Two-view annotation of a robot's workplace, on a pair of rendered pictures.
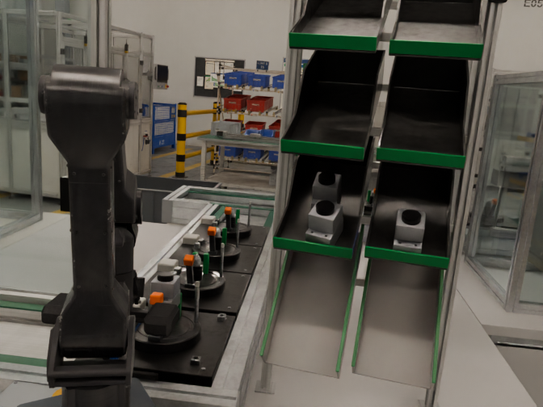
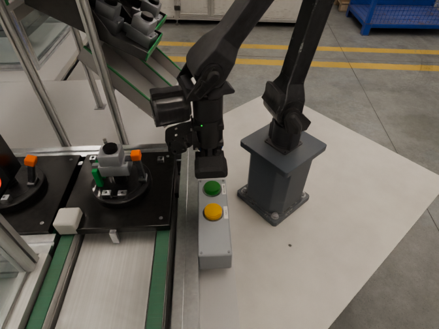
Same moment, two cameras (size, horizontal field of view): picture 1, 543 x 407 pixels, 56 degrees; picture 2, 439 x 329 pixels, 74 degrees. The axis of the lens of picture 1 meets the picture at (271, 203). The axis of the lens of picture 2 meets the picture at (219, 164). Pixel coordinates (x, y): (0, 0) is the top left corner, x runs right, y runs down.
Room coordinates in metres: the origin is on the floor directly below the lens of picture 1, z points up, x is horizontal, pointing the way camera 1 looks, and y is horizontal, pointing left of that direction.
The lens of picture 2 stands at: (0.72, 0.68, 1.50)
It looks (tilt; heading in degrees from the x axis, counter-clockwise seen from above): 44 degrees down; 263
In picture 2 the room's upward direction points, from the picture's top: straight up
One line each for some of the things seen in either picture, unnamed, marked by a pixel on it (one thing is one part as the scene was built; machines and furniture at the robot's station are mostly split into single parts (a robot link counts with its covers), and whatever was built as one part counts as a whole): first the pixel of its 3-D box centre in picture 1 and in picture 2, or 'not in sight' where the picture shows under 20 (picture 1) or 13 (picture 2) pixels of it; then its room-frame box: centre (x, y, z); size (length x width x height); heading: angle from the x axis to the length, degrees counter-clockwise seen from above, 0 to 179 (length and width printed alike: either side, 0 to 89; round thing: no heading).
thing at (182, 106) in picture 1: (215, 133); not in sight; (9.39, 1.12, 0.58); 3.40 x 0.20 x 1.15; 168
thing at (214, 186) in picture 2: not in sight; (211, 188); (0.68, 0.22, 0.96); 0.04 x 0.04 x 0.02
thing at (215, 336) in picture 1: (163, 339); (124, 188); (0.89, 0.19, 0.96); 0.24 x 0.24 x 0.02; 86
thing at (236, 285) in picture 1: (195, 269); (6, 177); (1.15, 0.17, 1.01); 0.24 x 0.24 x 0.13; 86
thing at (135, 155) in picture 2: (157, 312); (135, 164); (0.85, 0.19, 1.04); 0.04 x 0.02 x 0.08; 176
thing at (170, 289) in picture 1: (166, 289); (109, 158); (0.90, 0.19, 1.06); 0.08 x 0.04 x 0.07; 176
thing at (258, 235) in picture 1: (231, 220); not in sight; (1.64, 0.13, 1.01); 0.24 x 0.24 x 0.13; 86
